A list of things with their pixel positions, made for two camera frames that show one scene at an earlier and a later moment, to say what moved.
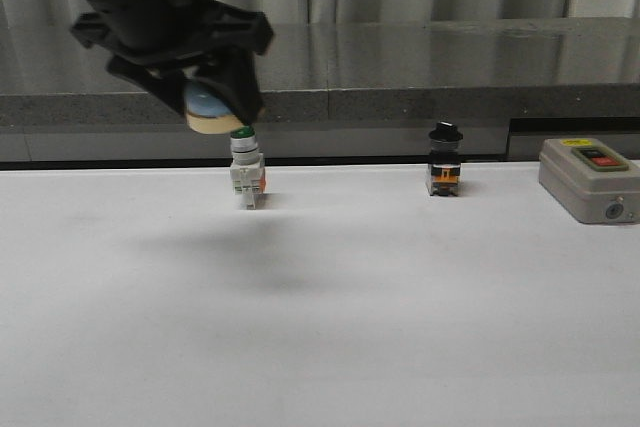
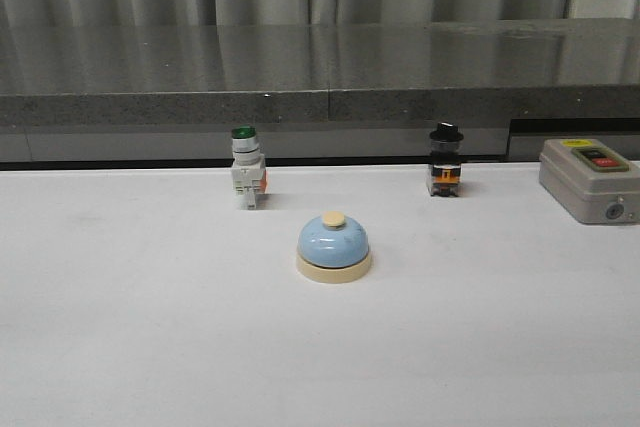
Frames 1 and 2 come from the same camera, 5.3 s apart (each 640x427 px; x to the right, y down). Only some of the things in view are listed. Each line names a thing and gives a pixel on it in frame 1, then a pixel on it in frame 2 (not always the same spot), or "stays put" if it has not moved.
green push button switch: [247, 169] stays put
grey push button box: [589, 181] stays put
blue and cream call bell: [205, 111] → [333, 249]
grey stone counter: [329, 91] stays put
